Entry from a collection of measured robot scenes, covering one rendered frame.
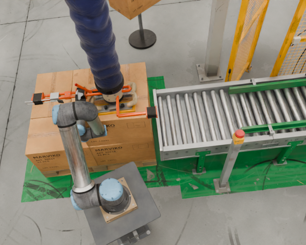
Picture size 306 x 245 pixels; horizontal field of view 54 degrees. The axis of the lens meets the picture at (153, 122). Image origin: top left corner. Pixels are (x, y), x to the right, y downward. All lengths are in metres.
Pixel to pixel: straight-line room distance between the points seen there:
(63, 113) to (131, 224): 0.96
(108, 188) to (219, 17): 2.11
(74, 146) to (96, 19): 0.77
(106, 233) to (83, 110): 0.94
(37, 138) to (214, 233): 1.90
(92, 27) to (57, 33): 3.02
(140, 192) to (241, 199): 1.21
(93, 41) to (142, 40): 2.49
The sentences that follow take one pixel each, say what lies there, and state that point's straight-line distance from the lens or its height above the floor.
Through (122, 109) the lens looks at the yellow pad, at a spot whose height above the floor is 0.97.
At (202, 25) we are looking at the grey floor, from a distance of 4.65.
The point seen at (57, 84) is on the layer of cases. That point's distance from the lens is 3.39.
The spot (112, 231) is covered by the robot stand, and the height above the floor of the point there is 0.75.
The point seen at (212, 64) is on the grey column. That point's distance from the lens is 3.79.
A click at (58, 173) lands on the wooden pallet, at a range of 3.40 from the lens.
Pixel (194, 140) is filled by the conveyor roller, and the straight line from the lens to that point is 2.76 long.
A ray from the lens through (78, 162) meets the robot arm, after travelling 1.96.
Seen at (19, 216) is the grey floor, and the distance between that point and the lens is 3.43.
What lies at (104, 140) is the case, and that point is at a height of 0.63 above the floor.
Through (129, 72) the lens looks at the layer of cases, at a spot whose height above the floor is 0.54.
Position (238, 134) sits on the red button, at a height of 1.04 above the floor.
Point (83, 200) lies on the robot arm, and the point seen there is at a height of 1.07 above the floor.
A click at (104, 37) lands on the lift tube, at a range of 1.95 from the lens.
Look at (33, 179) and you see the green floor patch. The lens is 3.52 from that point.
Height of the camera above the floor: 2.95
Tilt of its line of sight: 57 degrees down
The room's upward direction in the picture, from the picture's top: 7 degrees counter-clockwise
